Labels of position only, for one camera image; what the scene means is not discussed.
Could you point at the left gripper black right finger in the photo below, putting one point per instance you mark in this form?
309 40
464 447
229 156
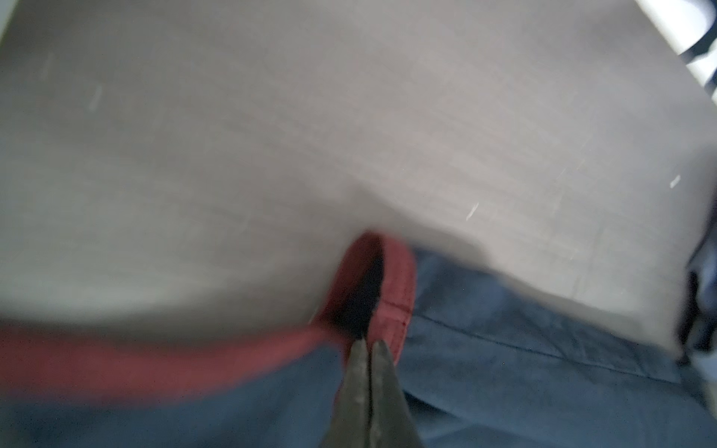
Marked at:
391 424

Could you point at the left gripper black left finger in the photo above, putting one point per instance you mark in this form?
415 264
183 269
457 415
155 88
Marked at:
351 418

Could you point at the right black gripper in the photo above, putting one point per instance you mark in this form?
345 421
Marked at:
697 327

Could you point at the black printed tank top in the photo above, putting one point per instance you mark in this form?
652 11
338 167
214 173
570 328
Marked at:
479 367

